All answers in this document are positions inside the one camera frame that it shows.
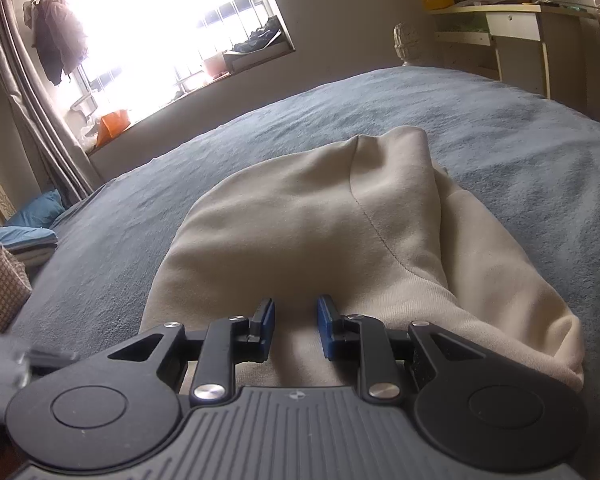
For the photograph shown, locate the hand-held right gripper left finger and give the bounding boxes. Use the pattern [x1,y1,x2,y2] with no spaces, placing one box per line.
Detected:
[107,297,276,407]

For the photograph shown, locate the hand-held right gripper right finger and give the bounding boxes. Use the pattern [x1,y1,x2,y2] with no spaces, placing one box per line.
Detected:
[316,295,473,403]

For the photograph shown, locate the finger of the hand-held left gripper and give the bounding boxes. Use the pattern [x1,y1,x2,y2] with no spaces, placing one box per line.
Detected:
[26,349,80,373]

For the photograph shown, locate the beige zip jacket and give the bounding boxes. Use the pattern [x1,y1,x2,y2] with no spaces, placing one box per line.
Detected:
[139,126,586,396]

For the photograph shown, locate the pile of dark clothes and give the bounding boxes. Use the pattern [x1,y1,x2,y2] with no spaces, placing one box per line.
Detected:
[232,17,282,55]

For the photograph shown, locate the hanging dark clothes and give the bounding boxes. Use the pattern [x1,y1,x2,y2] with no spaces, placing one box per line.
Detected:
[24,0,88,86]

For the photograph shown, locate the pink checked blanket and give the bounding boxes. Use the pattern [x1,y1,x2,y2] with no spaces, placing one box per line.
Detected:
[0,224,33,336]

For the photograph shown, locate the white folded bedding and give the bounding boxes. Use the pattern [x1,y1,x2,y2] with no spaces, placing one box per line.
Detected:
[17,244,58,265]

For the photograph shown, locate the light blue pillow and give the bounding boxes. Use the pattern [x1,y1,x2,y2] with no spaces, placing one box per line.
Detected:
[0,226,58,251]

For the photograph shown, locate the white plastic bag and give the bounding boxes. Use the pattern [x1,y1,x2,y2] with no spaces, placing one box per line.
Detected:
[79,117,101,153]

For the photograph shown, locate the orange bag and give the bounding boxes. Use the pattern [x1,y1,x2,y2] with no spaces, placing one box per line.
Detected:
[95,109,132,147]

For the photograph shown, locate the grey curtain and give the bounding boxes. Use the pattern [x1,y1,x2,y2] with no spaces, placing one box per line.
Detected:
[0,0,103,201]

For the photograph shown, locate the flat cardboard tray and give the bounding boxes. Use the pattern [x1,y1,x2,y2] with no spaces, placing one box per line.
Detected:
[222,40,297,73]

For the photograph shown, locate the grey-blue bed blanket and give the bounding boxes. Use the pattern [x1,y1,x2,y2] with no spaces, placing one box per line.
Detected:
[7,65,600,480]

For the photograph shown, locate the bright window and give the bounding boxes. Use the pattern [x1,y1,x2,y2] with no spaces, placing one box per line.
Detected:
[55,0,297,131]

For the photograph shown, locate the white wooden desk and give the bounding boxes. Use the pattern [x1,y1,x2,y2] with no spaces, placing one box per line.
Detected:
[427,0,600,126]

